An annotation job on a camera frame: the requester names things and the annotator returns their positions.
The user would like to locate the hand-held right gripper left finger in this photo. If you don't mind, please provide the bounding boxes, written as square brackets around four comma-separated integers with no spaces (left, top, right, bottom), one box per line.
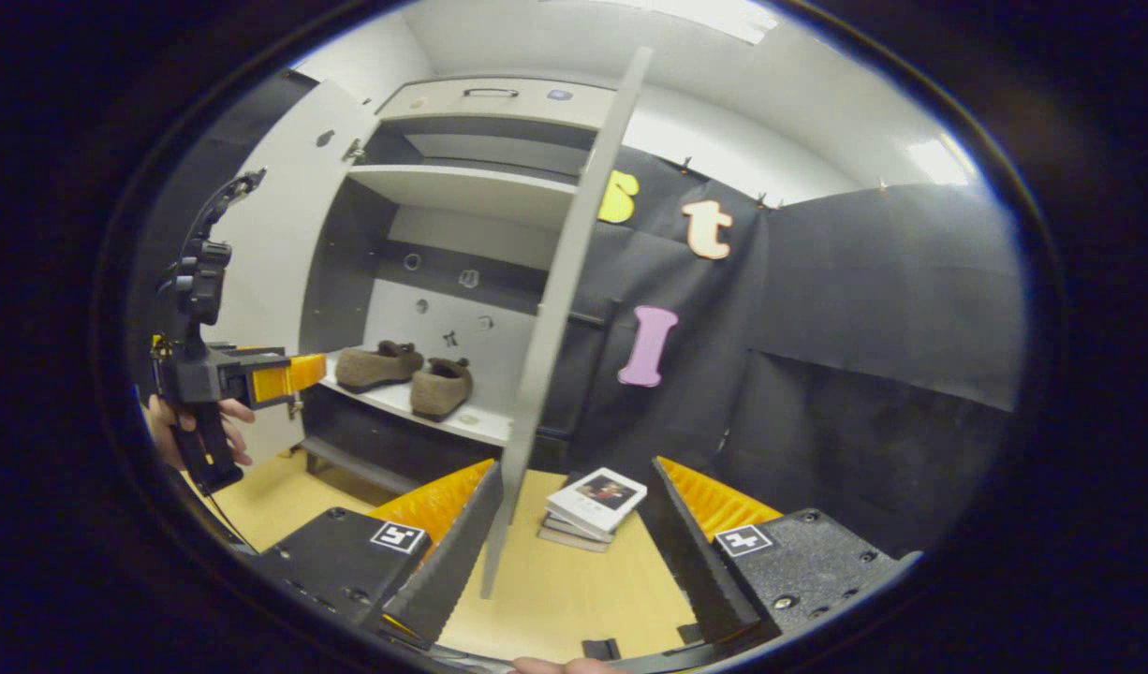
[256,459,505,649]

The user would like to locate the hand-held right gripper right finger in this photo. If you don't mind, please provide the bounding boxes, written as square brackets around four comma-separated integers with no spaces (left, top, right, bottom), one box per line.
[651,456,917,647]

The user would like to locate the brown fuzzy shoe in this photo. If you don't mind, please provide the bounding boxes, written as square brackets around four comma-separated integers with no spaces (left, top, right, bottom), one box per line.
[335,340,425,394]
[410,357,475,422]

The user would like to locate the white shoe cabinet door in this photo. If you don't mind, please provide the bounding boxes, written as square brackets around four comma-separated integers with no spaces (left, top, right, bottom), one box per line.
[204,80,383,464]
[480,45,655,600]

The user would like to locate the white grey shoe cabinet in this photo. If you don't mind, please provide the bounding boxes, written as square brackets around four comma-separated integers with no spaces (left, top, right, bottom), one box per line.
[204,45,655,600]

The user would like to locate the white cover book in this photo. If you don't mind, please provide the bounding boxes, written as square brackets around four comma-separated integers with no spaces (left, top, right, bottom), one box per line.
[546,468,648,542]

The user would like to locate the grey book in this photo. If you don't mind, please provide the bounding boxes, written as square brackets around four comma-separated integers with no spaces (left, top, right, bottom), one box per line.
[537,510,614,553]

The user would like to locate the ceiling light panel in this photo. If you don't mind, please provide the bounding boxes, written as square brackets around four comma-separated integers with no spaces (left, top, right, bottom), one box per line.
[546,0,781,46]
[906,136,973,186]

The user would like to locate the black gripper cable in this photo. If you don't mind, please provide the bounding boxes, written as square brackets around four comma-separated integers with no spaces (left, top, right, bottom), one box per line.
[183,167,268,246]

